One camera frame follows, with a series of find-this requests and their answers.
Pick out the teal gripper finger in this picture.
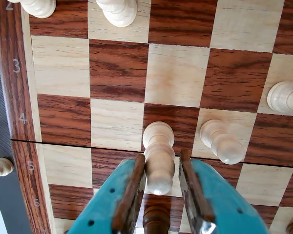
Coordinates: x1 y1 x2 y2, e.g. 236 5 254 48
67 154 146 234
179 149 271 234

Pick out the white wooden bishop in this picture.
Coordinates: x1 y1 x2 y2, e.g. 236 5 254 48
143 121 176 196

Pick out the dark wooden knight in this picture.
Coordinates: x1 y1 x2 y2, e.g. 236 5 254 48
143 205 171 234

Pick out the white wooden pawn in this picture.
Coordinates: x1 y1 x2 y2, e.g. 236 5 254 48
0 157 15 185
7 0 57 19
267 81 293 115
199 119 246 165
95 0 138 27

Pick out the wooden chessboard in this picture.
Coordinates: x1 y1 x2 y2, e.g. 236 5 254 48
0 0 293 234

